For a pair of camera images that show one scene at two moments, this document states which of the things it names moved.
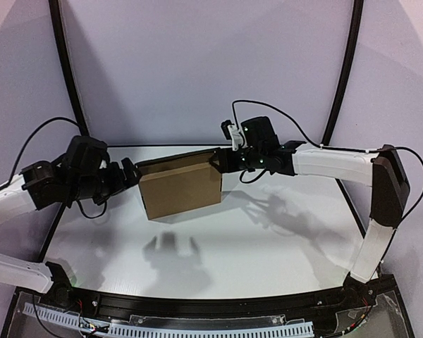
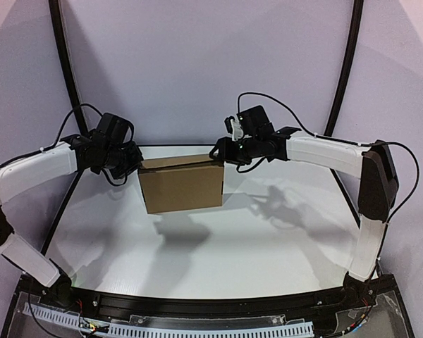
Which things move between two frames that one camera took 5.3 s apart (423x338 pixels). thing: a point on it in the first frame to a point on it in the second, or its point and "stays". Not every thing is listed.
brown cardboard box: [179, 184] stays
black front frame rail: [300, 305] stays
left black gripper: [116, 172] to [134, 159]
